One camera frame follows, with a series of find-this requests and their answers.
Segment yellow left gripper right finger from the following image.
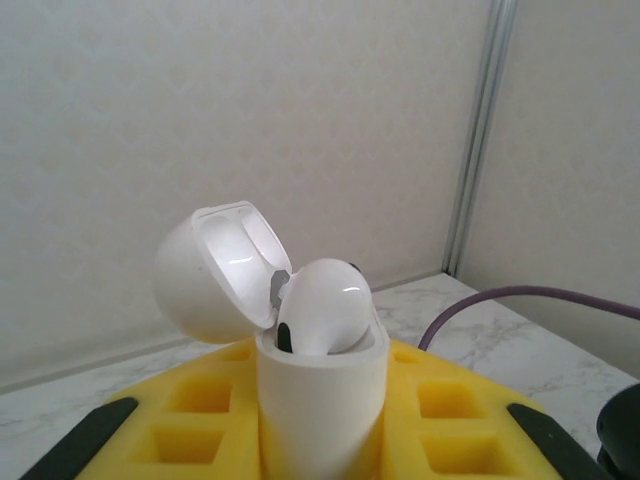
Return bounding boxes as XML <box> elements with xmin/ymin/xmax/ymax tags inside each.
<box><xmin>377</xmin><ymin>339</ymin><xmax>624</xmax><ymax>480</ymax></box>

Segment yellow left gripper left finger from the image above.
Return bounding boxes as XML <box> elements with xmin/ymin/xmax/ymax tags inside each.
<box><xmin>22</xmin><ymin>339</ymin><xmax>264</xmax><ymax>480</ymax></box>

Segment white earbud charging case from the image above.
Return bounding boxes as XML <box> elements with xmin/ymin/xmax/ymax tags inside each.
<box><xmin>153</xmin><ymin>200</ymin><xmax>391</xmax><ymax>480</ymax></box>

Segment white earbud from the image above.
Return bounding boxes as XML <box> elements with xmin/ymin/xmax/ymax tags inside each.
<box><xmin>274</xmin><ymin>256</ymin><xmax>375</xmax><ymax>354</ymax></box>

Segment purple cable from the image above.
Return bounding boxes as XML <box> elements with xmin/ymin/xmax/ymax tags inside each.
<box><xmin>417</xmin><ymin>284</ymin><xmax>640</xmax><ymax>354</ymax></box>

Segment aluminium wall post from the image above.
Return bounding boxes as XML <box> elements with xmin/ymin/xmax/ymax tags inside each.
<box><xmin>442</xmin><ymin>0</ymin><xmax>519</xmax><ymax>276</ymax></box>

